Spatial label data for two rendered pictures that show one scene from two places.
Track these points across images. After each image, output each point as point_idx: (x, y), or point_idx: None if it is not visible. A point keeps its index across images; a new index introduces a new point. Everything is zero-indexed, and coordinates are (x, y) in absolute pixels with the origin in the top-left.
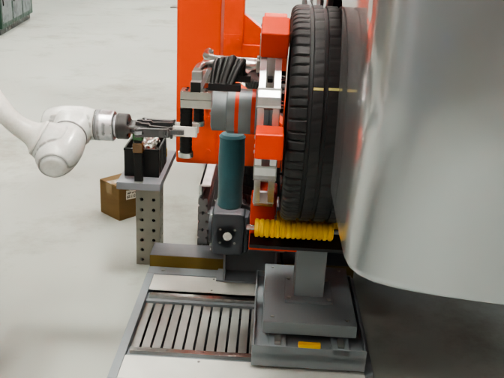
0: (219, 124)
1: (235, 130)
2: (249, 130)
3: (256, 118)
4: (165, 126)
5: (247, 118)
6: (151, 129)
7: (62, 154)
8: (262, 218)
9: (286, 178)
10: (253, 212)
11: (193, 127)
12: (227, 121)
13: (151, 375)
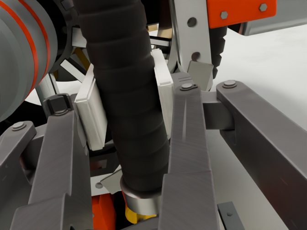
0: (11, 90)
1: (30, 91)
2: (42, 76)
3: (48, 36)
4: (82, 157)
5: (42, 39)
6: (304, 130)
7: None
8: (108, 209)
9: (220, 58)
10: (105, 214)
11: (158, 52)
12: (27, 65)
13: None
